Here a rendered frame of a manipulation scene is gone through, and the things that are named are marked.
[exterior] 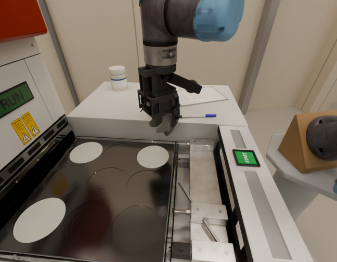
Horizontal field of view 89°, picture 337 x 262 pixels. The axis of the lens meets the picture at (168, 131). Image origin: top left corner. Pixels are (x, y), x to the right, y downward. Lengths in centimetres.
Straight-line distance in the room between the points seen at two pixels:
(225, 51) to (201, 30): 206
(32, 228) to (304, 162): 77
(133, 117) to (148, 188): 26
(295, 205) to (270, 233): 52
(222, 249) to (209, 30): 38
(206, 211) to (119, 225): 19
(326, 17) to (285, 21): 52
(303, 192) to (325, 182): 11
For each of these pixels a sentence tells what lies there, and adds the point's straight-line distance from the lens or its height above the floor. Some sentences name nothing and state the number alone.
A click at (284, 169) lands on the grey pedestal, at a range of 74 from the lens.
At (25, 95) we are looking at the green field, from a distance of 59.
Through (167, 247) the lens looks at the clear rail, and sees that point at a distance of 40.
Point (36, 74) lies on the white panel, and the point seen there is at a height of 113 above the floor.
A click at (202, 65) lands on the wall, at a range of 230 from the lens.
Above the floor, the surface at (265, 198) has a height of 96.
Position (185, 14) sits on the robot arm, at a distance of 33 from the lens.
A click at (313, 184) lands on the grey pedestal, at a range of 74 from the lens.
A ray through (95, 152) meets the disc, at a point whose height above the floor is 90.
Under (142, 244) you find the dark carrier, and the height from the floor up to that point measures 90.
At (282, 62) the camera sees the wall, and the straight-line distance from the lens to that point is 284.
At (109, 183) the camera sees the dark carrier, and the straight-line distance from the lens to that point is 50.
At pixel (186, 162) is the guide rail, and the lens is 60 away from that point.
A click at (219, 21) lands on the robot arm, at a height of 126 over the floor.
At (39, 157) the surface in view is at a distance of 61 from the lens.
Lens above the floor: 128
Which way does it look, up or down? 36 degrees down
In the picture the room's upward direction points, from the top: straight up
